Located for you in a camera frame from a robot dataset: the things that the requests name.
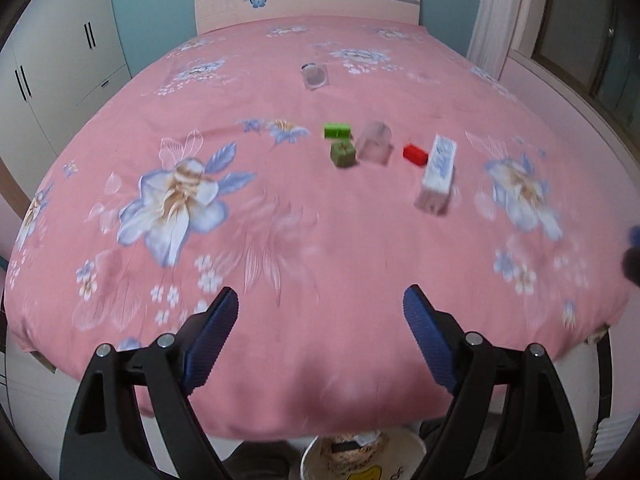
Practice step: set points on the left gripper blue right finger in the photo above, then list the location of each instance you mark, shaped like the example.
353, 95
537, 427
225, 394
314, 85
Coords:
537, 437

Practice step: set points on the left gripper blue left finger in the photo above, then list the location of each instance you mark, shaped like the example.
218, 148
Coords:
105, 437

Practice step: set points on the white blue milk carton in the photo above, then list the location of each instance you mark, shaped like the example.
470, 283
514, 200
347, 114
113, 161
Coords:
436, 183

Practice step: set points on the red small box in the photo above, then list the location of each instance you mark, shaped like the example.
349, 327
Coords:
415, 155

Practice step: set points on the olive green cube box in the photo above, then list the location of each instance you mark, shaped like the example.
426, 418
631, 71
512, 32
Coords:
343, 154

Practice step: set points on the bright green small box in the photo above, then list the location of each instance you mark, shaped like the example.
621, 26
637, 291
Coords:
337, 130

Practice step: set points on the white round trash bin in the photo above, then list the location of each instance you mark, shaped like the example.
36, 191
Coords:
393, 453

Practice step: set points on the clear plastic cup near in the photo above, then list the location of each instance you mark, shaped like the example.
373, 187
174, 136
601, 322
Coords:
375, 143

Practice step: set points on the clear plastic cup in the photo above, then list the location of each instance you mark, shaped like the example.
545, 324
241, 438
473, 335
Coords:
314, 75
375, 143

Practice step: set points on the pink floral bedspread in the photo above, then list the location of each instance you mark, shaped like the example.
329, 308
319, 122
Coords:
209, 169

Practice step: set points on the white wardrobe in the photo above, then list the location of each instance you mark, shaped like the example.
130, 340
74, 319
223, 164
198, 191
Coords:
62, 62

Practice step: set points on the clear plastic cup far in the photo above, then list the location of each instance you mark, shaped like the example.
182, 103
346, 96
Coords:
314, 75

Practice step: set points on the white curtain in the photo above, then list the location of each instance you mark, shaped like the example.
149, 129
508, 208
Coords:
492, 35

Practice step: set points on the window frame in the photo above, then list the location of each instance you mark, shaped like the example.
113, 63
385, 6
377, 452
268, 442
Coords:
592, 47

